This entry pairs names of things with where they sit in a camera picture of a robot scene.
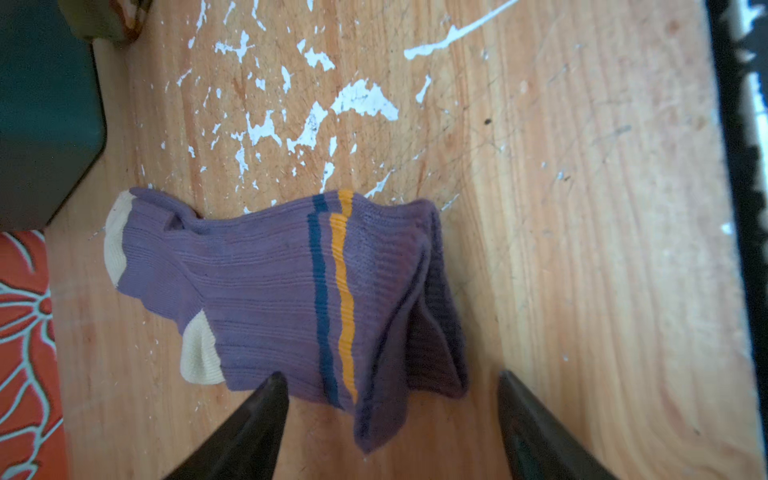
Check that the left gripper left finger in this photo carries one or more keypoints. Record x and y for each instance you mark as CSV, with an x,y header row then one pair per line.
x,y
247,444

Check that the purple striped sock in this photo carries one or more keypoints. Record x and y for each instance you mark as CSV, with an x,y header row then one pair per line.
x,y
347,298

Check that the green striped sock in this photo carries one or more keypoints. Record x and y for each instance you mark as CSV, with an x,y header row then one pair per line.
x,y
119,21

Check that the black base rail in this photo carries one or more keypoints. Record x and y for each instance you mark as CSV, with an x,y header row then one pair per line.
x,y
739,44

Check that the green compartment tray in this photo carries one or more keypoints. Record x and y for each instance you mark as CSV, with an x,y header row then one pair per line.
x,y
52,121

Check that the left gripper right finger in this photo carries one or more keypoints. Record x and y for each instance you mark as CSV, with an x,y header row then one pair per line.
x,y
536,443

